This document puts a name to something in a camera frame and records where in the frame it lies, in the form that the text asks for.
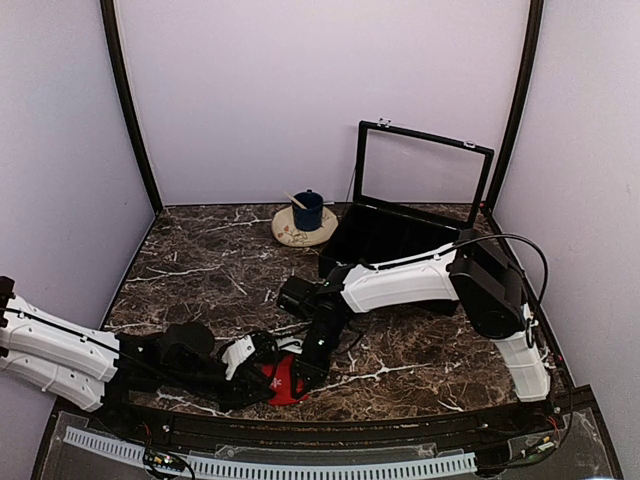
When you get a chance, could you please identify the cream floral plate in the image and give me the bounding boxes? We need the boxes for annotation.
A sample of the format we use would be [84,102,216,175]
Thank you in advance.
[271,205,339,248]

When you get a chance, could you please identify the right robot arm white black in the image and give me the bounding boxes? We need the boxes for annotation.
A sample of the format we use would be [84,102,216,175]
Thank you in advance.
[277,229,552,434]

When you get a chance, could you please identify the right black frame post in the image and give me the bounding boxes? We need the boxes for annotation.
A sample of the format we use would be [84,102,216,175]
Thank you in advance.
[484,0,545,215]

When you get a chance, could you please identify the red Santa Christmas sock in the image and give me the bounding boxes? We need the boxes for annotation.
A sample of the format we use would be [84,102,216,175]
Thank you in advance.
[261,353,308,406]

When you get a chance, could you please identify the wooden stick in cup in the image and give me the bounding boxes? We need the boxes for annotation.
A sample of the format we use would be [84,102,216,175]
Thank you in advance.
[283,191,307,210]

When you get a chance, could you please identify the blue ceramic cup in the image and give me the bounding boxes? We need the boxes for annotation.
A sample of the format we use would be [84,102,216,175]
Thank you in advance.
[292,189,324,232]

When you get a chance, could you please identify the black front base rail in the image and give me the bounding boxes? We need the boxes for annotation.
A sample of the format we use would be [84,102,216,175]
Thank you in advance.
[94,369,596,454]

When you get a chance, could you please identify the black compartment box glass lid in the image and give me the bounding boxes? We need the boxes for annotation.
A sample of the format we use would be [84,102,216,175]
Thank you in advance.
[318,120,494,316]

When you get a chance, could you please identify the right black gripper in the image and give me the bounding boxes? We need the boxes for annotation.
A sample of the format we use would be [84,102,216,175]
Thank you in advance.
[290,318,347,397]

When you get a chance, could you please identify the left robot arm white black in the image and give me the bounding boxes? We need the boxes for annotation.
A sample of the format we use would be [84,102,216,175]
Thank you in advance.
[1,277,277,436]

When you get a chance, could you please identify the black frame post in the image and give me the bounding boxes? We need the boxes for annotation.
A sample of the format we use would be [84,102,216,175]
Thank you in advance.
[484,0,545,215]
[99,0,163,216]

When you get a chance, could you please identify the white slotted cable duct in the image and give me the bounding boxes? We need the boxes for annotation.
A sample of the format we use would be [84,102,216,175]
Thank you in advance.
[62,427,477,479]

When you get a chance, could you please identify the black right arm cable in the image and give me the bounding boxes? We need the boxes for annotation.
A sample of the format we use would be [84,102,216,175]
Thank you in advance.
[454,233,550,346]

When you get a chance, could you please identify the left black frame post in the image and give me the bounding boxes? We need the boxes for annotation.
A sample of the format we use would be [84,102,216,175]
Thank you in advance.
[99,0,163,216]

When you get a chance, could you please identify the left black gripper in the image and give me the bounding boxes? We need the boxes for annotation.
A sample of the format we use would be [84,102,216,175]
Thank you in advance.
[162,361,277,414]

